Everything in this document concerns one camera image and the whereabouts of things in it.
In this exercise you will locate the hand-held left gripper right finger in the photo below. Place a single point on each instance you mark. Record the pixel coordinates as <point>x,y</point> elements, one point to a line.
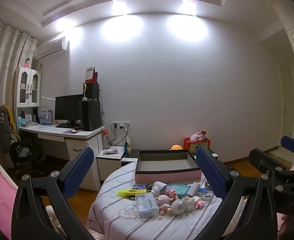
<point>210,173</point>

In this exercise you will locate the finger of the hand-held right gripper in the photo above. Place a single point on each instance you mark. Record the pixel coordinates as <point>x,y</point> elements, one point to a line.
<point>262,158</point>
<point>290,143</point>

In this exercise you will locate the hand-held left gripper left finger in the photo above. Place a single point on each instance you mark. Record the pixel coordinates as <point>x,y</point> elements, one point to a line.
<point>78,171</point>

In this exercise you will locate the small clear bag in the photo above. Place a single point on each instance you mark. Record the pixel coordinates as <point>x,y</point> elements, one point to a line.
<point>204,195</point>

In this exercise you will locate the teal clamshell case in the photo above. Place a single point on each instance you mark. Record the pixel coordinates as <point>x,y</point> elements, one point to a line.
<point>179,190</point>

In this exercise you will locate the pink black tray box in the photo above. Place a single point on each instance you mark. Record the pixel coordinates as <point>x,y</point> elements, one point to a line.
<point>167,177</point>

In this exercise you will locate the pink brick figure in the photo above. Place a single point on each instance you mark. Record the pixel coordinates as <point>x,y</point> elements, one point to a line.
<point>171,193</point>

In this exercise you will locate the clear plastic box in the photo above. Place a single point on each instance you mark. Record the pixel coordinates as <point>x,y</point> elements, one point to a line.
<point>147,205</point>

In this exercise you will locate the person's right hand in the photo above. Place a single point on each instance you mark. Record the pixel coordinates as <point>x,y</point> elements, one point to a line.
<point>284,222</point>

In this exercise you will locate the white charger adapter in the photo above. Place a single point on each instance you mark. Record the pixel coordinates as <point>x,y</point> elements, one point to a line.
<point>193,189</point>

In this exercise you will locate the white nightstand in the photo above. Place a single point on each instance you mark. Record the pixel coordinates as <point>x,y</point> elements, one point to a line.
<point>106,167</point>

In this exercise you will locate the red storage crate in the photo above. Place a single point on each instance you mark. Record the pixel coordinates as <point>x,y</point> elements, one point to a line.
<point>199,147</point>

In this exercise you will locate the small pink toy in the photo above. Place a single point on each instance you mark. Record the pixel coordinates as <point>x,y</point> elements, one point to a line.
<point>199,203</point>

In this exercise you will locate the flat printed packet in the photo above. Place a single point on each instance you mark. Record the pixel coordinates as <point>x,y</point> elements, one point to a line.
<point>111,151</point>

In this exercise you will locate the purple mouse pad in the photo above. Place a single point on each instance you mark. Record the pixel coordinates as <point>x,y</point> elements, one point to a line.
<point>78,131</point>

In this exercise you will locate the pink plush toy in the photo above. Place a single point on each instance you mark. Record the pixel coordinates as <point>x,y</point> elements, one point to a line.
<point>194,137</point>

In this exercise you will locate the small red packet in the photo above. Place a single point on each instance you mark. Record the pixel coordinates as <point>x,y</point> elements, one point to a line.
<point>203,133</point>

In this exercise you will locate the orange-capped water bottle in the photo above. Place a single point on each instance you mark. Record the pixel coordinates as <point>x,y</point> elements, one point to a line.
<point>107,140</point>

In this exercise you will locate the black keyboard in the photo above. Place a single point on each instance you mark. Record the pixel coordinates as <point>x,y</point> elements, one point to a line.
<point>68,126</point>

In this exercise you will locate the white desk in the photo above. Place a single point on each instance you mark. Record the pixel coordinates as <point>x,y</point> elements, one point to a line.
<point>49,130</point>

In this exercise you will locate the black office chair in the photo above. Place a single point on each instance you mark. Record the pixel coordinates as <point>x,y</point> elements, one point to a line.
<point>28,155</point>

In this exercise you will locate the white soft object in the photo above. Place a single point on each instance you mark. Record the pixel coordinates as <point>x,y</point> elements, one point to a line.
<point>52,217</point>

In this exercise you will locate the black-topped low cabinet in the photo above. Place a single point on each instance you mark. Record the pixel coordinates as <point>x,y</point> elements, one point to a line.
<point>131,155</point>

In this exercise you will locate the yellow blue snack bag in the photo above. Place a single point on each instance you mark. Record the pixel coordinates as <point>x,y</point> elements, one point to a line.
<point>128,146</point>

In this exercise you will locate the black computer tower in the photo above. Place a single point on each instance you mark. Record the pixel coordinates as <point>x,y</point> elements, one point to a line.
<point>91,116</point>

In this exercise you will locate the yellow highlighter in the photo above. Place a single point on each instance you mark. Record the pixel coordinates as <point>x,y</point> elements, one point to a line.
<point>132,193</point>

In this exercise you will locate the small black clip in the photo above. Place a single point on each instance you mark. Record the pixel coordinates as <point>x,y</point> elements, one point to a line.
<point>150,187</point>

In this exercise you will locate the small blue white box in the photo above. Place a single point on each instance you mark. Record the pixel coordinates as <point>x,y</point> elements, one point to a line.
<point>139,186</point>

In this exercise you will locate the blue white packet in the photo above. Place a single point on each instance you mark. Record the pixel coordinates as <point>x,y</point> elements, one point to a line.
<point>45,117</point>

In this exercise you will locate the black computer monitor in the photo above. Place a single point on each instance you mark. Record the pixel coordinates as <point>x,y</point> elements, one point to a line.
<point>68,107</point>

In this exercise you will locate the row of books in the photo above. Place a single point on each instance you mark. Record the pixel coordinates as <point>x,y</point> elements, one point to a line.
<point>33,118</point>

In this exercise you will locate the teal storage box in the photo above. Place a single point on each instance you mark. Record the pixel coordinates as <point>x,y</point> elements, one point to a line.
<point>20,123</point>

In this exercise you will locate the black cat figurine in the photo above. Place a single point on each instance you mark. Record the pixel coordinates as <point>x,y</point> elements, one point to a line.
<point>22,114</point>

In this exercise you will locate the black speaker box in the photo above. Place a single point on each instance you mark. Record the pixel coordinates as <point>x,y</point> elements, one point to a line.
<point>93,91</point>

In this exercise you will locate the grey black-white garment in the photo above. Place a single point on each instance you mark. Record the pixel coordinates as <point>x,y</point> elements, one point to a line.
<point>3,135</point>

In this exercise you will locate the yellow garment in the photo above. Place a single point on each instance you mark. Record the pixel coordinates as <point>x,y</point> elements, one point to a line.
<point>10,116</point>

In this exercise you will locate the red desk calendar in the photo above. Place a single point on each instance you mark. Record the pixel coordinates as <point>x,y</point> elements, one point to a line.
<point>93,76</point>

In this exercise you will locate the white glass-door cabinet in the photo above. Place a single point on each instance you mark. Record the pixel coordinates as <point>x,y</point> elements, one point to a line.
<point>28,87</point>

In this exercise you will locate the pink doll figure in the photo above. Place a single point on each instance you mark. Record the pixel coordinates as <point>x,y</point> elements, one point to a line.
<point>27,63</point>

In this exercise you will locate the white air conditioner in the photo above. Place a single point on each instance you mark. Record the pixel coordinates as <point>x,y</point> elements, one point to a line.
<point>51,48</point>

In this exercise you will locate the striped beige curtain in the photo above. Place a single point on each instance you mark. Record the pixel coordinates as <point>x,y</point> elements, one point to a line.
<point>4,62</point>

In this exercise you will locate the ceiling spotlight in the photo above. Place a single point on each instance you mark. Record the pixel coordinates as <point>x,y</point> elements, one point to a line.
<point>119,4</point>
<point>187,5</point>

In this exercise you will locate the white wall socket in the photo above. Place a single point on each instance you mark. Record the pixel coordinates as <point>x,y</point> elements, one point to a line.
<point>122,124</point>

